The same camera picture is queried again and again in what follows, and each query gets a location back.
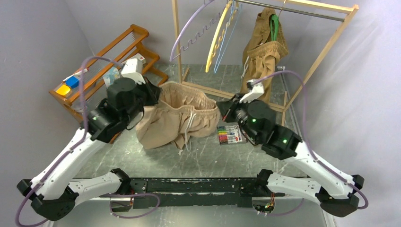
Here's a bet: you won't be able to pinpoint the brown hanging shorts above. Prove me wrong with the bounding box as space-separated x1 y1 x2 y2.
240 8 288 93

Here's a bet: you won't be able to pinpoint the wooden clothes rack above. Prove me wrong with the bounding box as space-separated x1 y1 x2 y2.
171 0 360 127

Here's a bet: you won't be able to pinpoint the purple hanger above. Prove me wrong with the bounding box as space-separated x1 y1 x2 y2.
169 0 220 62

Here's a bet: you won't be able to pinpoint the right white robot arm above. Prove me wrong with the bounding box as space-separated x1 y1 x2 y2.
217 97 368 218

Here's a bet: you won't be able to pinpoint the green hanger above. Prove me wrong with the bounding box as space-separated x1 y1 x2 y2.
270 14 279 41

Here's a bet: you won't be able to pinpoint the blue wire hanger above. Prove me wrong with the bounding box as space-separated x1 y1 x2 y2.
212 0 243 73

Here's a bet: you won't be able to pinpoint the yellow hanger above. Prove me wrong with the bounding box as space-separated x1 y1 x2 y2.
205 0 238 73

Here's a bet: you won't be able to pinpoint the yellow sponge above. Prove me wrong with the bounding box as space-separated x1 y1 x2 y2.
55 84 72 97

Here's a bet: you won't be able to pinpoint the coloured marker set pack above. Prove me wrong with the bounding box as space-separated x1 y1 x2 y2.
217 124 247 145

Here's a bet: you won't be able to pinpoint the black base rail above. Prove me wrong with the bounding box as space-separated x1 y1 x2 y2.
131 177 274 209

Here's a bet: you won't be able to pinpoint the orange wooden shelf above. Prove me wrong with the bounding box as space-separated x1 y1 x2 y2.
49 24 168 143

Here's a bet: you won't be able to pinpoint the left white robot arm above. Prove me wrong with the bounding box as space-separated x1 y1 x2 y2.
17 78 161 221

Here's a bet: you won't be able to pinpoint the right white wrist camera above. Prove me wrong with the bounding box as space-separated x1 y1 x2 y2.
239 79 264 103

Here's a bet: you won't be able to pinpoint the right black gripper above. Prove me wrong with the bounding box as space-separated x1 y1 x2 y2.
216 93 261 143

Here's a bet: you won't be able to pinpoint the white green box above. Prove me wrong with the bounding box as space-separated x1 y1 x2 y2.
136 53 147 65

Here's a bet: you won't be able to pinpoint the beige shorts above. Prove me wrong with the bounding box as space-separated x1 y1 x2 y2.
136 82 221 150

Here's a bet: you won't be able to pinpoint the white marker pen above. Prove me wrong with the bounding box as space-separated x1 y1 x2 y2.
62 71 82 83

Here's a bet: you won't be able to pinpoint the blue item blister pack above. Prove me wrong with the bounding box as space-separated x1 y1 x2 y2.
102 67 121 87

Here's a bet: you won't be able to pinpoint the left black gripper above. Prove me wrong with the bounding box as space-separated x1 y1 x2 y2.
123 75 163 123

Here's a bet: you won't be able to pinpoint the blue sponge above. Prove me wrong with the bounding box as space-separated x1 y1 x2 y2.
65 76 79 88

